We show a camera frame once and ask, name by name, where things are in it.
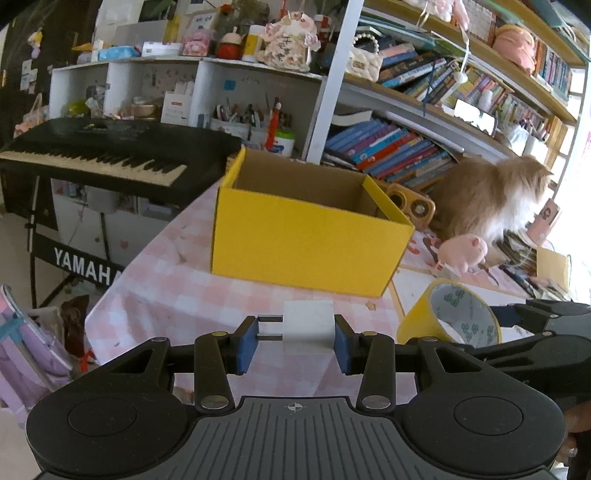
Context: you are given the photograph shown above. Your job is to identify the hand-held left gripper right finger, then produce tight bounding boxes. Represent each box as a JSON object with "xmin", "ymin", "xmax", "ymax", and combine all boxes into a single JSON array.
[{"xmin": 332, "ymin": 314, "xmax": 486, "ymax": 411}]

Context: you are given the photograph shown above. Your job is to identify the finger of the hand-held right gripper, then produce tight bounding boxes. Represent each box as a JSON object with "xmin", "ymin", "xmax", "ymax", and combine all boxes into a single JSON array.
[
  {"xmin": 494, "ymin": 298, "xmax": 591, "ymax": 334},
  {"xmin": 455, "ymin": 330, "xmax": 561, "ymax": 367}
]

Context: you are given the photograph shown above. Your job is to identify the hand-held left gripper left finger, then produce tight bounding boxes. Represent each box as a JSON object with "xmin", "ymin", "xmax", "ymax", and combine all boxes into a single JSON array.
[{"xmin": 139, "ymin": 315, "xmax": 260, "ymax": 412}]

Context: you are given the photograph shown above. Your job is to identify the white charger plug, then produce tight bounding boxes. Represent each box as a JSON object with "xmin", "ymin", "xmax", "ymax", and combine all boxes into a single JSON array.
[{"xmin": 256, "ymin": 300, "xmax": 335, "ymax": 354}]

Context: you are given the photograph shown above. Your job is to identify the yellow tape roll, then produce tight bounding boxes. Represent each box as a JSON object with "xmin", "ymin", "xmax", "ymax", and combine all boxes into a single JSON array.
[{"xmin": 397, "ymin": 278, "xmax": 502, "ymax": 345}]

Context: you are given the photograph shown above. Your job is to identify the yellow cardboard box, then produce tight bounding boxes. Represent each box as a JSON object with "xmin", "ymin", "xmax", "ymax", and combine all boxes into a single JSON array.
[{"xmin": 211, "ymin": 147, "xmax": 415, "ymax": 297}]

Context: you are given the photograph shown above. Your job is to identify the pile of magazines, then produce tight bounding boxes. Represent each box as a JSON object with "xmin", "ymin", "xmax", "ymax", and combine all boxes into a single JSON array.
[{"xmin": 496, "ymin": 231, "xmax": 570, "ymax": 302}]

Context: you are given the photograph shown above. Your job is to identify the tan cardboard piece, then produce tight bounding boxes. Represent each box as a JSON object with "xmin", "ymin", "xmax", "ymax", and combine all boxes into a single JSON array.
[{"xmin": 536, "ymin": 247, "xmax": 572, "ymax": 283}]

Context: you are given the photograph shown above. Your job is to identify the pink checkered tablecloth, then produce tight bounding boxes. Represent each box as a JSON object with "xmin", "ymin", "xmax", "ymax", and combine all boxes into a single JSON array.
[{"xmin": 85, "ymin": 185, "xmax": 532, "ymax": 409}]

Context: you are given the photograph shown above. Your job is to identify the pink plush toy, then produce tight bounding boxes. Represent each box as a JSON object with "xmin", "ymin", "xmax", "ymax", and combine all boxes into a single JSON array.
[{"xmin": 436, "ymin": 233, "xmax": 489, "ymax": 278}]

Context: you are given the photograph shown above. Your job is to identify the fluffy orange white cat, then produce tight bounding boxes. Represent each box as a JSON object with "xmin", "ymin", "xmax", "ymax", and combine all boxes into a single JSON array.
[{"xmin": 429, "ymin": 154, "xmax": 556, "ymax": 267}]

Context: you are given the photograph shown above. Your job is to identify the white storage cabinet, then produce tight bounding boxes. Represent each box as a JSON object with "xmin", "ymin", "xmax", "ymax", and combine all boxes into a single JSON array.
[{"xmin": 51, "ymin": 178, "xmax": 182, "ymax": 269}]

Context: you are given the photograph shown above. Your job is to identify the dark brown furry thing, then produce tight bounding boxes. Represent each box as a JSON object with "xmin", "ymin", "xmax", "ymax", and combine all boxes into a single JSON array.
[{"xmin": 60, "ymin": 294, "xmax": 92, "ymax": 360}]

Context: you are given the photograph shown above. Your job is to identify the black keyboard stand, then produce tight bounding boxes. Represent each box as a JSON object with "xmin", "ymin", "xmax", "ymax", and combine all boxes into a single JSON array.
[{"xmin": 25, "ymin": 173, "xmax": 127, "ymax": 311}]

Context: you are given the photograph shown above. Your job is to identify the wooden bookshelf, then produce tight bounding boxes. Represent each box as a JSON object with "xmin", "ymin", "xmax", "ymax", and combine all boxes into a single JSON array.
[{"xmin": 323, "ymin": 0, "xmax": 591, "ymax": 206}]

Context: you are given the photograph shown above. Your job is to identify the row of colourful books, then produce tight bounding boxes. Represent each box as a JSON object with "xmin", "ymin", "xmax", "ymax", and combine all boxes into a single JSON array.
[{"xmin": 323, "ymin": 117, "xmax": 458, "ymax": 191}]

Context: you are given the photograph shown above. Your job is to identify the white jar with green lid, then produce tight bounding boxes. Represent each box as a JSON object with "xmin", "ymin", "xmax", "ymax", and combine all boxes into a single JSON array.
[{"xmin": 272, "ymin": 131, "xmax": 296, "ymax": 158}]

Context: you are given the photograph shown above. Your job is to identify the purple pink bag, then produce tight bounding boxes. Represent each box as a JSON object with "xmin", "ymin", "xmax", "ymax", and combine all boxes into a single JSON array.
[{"xmin": 0, "ymin": 284, "xmax": 75, "ymax": 412}]

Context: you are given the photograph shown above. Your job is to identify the white pen holder with pens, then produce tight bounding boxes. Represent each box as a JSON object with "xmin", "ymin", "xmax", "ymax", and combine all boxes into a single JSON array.
[{"xmin": 210, "ymin": 95, "xmax": 273, "ymax": 148}]

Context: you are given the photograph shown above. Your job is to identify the black electronic keyboard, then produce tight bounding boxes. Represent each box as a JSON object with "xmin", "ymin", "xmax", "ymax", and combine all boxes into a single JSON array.
[{"xmin": 0, "ymin": 116, "xmax": 243, "ymax": 207}]

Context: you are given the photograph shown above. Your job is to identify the row of upright books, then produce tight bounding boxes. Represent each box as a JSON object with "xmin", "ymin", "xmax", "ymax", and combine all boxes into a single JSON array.
[{"xmin": 376, "ymin": 41, "xmax": 573, "ymax": 139}]

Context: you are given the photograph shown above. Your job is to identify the white organizer box red label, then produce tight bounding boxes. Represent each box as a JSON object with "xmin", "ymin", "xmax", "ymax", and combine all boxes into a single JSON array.
[{"xmin": 161, "ymin": 90, "xmax": 193, "ymax": 126}]

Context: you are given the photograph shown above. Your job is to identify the large pink plush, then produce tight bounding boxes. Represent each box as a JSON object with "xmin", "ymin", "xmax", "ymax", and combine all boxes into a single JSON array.
[{"xmin": 492, "ymin": 24, "xmax": 537, "ymax": 75}]

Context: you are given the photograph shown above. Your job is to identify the white beaded handbag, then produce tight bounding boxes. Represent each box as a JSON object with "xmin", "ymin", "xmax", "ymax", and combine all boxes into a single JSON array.
[{"xmin": 346, "ymin": 32, "xmax": 385, "ymax": 84}]

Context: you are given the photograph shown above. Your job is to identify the white cubby shelf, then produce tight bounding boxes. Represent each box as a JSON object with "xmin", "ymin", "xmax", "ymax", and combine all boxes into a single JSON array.
[{"xmin": 48, "ymin": 55, "xmax": 325, "ymax": 139}]

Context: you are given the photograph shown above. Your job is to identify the red white doll figure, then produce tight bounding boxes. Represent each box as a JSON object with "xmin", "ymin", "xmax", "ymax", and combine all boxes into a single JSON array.
[{"xmin": 217, "ymin": 28, "xmax": 244, "ymax": 61}]

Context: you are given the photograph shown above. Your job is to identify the yellow white canister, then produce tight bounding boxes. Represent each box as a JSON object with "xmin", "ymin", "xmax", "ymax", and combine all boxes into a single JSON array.
[{"xmin": 242, "ymin": 25, "xmax": 267, "ymax": 64}]

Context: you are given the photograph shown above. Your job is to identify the pink gift box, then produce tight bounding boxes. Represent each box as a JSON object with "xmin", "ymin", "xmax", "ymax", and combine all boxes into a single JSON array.
[{"xmin": 181, "ymin": 28, "xmax": 218, "ymax": 57}]

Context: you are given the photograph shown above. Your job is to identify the blue tissue pack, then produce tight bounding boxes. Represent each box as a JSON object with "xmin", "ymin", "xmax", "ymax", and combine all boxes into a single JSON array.
[{"xmin": 90, "ymin": 45, "xmax": 141, "ymax": 62}]

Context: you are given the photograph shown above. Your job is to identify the white shelf post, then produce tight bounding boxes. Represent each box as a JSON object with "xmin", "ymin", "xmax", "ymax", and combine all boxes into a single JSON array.
[{"xmin": 302, "ymin": 0, "xmax": 364, "ymax": 164}]

